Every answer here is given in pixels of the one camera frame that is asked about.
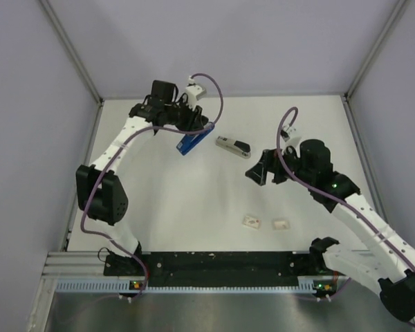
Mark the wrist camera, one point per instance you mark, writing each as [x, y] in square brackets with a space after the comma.
[194, 92]
[290, 136]

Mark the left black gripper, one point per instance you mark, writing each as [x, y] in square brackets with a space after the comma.
[194, 122]

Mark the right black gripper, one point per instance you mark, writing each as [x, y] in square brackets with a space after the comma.
[268, 162]

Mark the grey black stapler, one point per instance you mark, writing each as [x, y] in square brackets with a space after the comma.
[236, 147]

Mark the staple box with red dot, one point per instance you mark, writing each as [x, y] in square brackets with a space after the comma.
[251, 222]

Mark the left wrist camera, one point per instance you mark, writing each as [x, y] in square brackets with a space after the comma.
[194, 92]

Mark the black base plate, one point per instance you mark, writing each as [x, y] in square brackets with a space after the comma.
[229, 269]

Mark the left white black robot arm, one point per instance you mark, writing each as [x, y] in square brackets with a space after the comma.
[100, 192]

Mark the grey slotted cable duct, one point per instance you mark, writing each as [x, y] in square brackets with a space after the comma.
[305, 285]

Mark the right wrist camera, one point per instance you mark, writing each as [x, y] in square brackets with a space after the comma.
[290, 136]

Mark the aluminium frame rail front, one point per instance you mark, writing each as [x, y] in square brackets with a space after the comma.
[74, 264]

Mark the blue stapler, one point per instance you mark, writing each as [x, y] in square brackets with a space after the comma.
[188, 142]

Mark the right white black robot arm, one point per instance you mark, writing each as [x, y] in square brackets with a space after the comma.
[389, 272]

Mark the aluminium corner post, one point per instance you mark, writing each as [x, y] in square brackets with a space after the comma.
[71, 52]
[385, 33]

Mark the left aluminium corner post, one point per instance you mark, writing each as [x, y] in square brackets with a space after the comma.
[71, 52]

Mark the right aluminium corner post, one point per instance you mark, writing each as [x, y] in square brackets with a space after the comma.
[385, 33]

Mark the small white staple box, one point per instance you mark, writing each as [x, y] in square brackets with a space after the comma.
[280, 225]

